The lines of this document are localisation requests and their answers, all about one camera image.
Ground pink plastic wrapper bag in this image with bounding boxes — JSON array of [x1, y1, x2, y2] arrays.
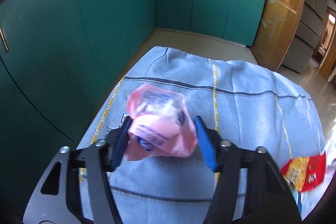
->
[[125, 84, 198, 161]]

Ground red yellow snack wrapper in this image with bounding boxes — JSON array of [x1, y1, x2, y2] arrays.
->
[[280, 153, 326, 192]]

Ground teal kitchen cabinets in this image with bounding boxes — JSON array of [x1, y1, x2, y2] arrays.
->
[[0, 0, 267, 214]]

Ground light blue checked tablecloth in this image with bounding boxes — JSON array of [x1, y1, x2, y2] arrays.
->
[[79, 47, 325, 223]]

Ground grey refrigerator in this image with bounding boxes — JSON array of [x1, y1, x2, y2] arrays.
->
[[282, 0, 327, 73]]

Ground wooden glass door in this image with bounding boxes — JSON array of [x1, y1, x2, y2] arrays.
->
[[251, 0, 304, 71]]

